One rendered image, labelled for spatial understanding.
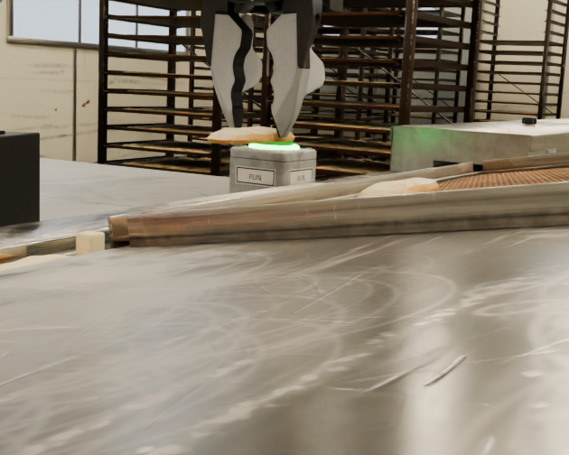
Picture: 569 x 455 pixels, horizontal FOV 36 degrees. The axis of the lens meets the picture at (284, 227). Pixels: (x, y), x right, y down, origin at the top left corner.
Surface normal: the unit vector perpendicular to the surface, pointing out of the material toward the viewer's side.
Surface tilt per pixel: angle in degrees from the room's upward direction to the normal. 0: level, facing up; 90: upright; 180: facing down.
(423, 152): 90
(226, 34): 90
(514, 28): 90
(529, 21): 90
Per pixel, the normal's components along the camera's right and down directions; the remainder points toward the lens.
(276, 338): -0.11, -0.99
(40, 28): 0.85, 0.12
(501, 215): -0.52, 0.11
